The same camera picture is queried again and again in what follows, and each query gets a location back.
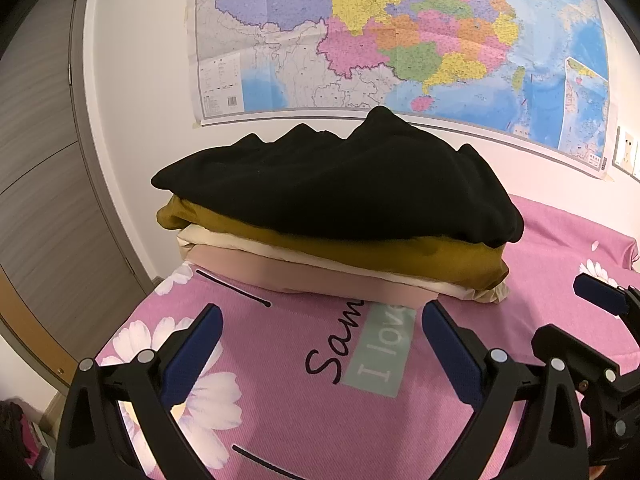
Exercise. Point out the mustard garment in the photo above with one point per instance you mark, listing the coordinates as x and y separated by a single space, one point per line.
400 255

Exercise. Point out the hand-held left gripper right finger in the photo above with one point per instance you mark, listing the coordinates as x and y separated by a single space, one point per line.
452 360

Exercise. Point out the wooden wardrobe door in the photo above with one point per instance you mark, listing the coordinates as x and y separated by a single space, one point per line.
50 185

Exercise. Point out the pale pink garment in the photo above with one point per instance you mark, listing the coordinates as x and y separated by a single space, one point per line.
300 275

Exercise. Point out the white wall power socket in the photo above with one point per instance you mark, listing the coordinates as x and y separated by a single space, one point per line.
627 152

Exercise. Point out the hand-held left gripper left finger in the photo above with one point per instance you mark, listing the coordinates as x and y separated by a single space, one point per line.
192 360

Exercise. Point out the dark cloth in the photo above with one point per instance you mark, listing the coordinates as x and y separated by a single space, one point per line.
12 425

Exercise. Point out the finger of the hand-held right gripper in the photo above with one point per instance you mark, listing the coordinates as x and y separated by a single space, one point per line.
597 292
565 345

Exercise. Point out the printed pink blanket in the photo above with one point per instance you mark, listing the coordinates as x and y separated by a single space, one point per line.
300 410

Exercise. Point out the colourful wall map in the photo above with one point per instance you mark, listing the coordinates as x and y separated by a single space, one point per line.
400 35

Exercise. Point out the black garment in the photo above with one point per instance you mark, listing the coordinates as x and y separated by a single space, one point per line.
340 185

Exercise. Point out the cream garment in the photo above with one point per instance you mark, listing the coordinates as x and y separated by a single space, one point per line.
240 240

